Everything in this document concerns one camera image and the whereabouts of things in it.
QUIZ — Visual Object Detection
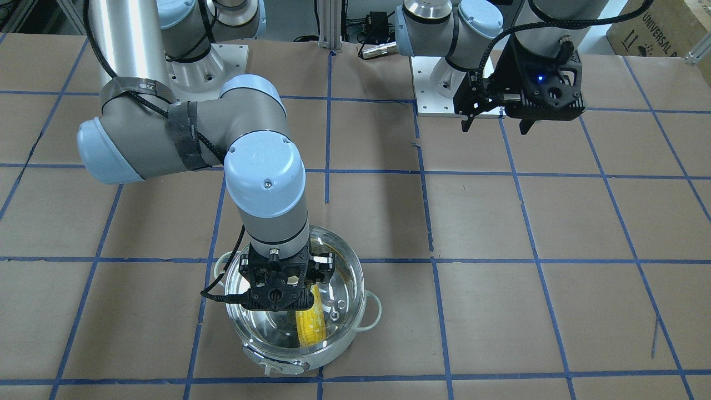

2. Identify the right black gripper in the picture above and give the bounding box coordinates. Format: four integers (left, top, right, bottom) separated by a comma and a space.
239, 244, 335, 312

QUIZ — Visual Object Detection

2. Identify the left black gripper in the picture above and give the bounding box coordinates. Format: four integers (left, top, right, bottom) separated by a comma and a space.
453, 36, 586, 135

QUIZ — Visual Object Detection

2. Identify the yellow corn cob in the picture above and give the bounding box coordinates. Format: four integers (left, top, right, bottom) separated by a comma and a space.
296, 284, 327, 347

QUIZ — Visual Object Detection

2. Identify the glass pot lid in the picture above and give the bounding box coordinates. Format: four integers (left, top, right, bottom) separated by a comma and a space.
224, 224, 366, 356

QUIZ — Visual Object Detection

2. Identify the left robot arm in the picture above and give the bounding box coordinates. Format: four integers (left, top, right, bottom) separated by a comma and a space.
394, 1, 607, 134

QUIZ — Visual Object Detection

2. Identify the pale green steel pot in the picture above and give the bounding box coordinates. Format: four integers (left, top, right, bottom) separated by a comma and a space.
214, 224, 384, 377

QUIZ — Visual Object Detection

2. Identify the black power adapter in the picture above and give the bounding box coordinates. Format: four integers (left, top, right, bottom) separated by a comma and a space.
364, 11, 394, 41

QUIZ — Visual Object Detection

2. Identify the aluminium frame post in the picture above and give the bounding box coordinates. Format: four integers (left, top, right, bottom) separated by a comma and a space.
317, 0, 343, 53

